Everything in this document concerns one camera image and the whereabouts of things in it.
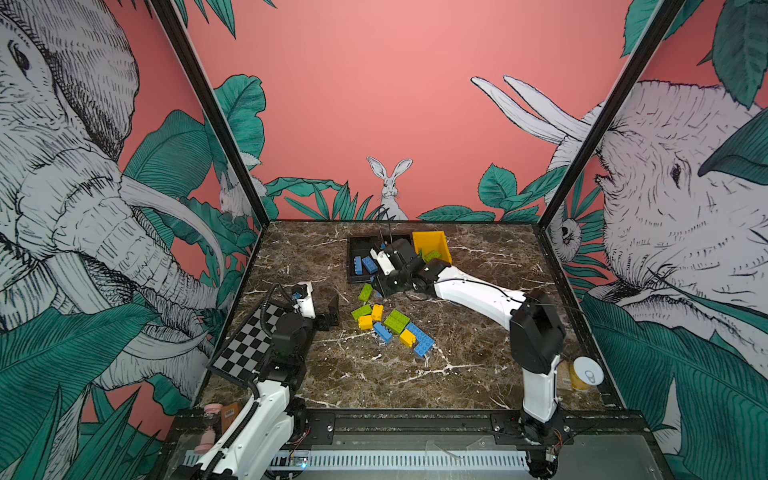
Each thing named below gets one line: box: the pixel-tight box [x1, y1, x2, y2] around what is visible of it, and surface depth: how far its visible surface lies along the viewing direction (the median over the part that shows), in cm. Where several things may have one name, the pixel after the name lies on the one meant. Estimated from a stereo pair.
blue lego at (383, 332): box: [374, 322, 393, 343], surface depth 91 cm
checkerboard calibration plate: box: [206, 301, 287, 387], surface depth 85 cm
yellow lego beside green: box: [371, 304, 384, 321], surface depth 95 cm
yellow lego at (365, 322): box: [358, 315, 373, 330], surface depth 92 cm
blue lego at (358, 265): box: [354, 256, 363, 276], surface depth 106 cm
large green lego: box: [384, 309, 411, 335], surface depth 94 cm
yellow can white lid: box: [570, 356, 605, 390], surface depth 80 cm
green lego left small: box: [351, 304, 372, 321], surface depth 95 cm
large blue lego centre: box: [405, 322, 435, 357], surface depth 90 cm
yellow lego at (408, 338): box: [399, 329, 416, 348], surface depth 90 cm
